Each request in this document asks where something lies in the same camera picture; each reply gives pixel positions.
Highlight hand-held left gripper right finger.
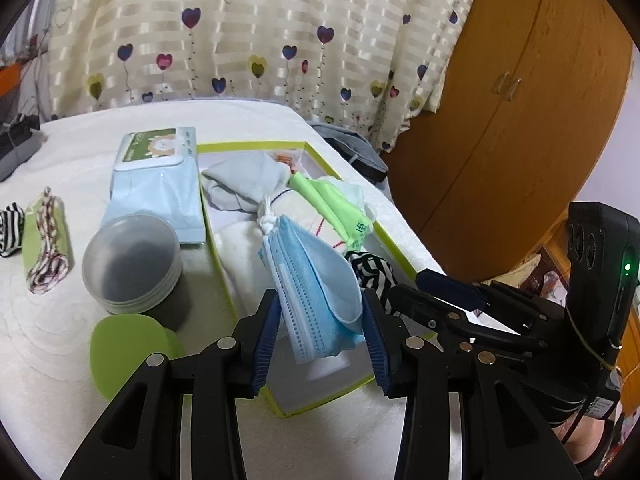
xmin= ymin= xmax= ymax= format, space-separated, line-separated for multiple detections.
xmin=361 ymin=289 xmax=583 ymax=480

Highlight white rolled cloth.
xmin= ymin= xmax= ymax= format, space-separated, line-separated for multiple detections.
xmin=220 ymin=220 xmax=281 ymax=311

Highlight blue jeans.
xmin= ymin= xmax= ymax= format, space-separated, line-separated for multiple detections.
xmin=305 ymin=120 xmax=388 ymax=183

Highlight person's right forearm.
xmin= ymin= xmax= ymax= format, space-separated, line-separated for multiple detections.
xmin=567 ymin=415 xmax=611 ymax=467

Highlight wooden wardrobe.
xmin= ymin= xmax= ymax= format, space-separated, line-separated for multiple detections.
xmin=380 ymin=0 xmax=636 ymax=281

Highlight blue face mask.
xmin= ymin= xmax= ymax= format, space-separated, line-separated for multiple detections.
xmin=257 ymin=215 xmax=368 ymax=366

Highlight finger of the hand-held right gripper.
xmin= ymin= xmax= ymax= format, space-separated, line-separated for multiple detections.
xmin=387 ymin=284 xmax=551 ymax=361
xmin=417 ymin=269 xmax=566 ymax=328

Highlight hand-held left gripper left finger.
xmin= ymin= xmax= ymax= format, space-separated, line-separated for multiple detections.
xmin=60 ymin=289 xmax=282 ymax=480

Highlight white red-striped sock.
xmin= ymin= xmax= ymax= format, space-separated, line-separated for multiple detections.
xmin=257 ymin=192 xmax=351 ymax=256

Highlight pale blue sock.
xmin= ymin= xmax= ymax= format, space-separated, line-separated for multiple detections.
xmin=201 ymin=154 xmax=292 ymax=211

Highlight red white patterned cloth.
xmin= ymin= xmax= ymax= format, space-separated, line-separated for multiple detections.
xmin=22 ymin=187 xmax=73 ymax=293

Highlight light blue packet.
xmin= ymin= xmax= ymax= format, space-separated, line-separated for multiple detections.
xmin=100 ymin=160 xmax=206 ymax=246

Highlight orange basket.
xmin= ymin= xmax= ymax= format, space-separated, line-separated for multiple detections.
xmin=0 ymin=62 xmax=21 ymax=96

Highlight green white wipes pack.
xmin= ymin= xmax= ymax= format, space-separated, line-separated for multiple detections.
xmin=114 ymin=125 xmax=199 ymax=171

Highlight colourful printed cloth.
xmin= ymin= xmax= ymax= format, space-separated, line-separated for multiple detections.
xmin=520 ymin=247 xmax=571 ymax=306

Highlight bright green sock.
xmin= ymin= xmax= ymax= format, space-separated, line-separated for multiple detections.
xmin=287 ymin=171 xmax=376 ymax=251

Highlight green-edged white cardboard box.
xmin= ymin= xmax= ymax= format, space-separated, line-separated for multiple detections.
xmin=196 ymin=141 xmax=418 ymax=418

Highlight heart print curtain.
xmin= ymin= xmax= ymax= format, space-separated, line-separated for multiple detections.
xmin=15 ymin=0 xmax=486 ymax=153

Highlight grey translucent jar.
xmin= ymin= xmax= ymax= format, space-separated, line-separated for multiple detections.
xmin=81 ymin=214 xmax=191 ymax=328

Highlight green oval lid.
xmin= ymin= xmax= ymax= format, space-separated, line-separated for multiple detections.
xmin=89 ymin=314 xmax=186 ymax=402

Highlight black white striped sock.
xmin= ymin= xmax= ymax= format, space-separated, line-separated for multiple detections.
xmin=0 ymin=202 xmax=27 ymax=257
xmin=345 ymin=251 xmax=401 ymax=318

